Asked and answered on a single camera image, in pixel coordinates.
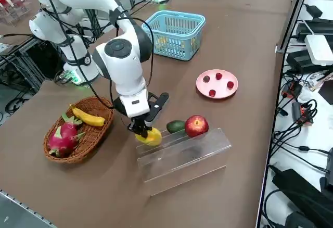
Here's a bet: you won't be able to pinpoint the green avocado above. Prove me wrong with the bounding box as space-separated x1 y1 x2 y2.
166 120 187 134

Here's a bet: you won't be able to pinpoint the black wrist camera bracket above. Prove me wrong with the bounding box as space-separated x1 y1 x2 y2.
145 92 169 125

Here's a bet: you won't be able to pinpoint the clear acrylic step stand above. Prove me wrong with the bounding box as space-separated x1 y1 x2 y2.
135 128 233 197

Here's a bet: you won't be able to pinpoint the aluminium frame post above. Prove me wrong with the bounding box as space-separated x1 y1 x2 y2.
275 0 314 54

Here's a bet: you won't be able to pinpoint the pink dragon fruit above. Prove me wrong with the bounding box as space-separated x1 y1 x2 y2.
48 112 86 158

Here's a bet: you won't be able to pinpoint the aluminium frame rail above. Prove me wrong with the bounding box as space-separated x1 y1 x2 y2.
0 189 57 228

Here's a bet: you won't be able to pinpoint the yellow banana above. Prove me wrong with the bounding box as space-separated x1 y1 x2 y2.
69 104 106 127

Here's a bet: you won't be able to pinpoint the clear rack with red bottles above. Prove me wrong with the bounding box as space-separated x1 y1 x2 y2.
0 0 33 26

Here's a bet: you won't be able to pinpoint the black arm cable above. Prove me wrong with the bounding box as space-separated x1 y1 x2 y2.
39 0 155 109

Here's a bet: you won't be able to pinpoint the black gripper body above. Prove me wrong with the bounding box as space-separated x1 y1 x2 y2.
113 96 153 125

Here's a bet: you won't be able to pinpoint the pink round plate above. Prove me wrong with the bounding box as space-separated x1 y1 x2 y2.
196 69 239 100

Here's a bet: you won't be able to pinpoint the brown wicker basket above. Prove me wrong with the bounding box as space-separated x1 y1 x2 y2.
43 96 116 164

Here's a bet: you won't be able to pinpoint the orange black connector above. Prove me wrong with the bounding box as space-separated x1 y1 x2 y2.
291 100 314 126
283 81 303 99

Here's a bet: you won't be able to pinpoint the large black power brick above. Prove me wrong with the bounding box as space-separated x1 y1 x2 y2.
272 169 333 228

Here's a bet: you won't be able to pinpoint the red apple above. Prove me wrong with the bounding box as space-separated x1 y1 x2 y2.
185 115 210 138

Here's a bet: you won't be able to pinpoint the blue plastic basket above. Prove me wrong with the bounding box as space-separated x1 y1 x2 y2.
142 10 206 61

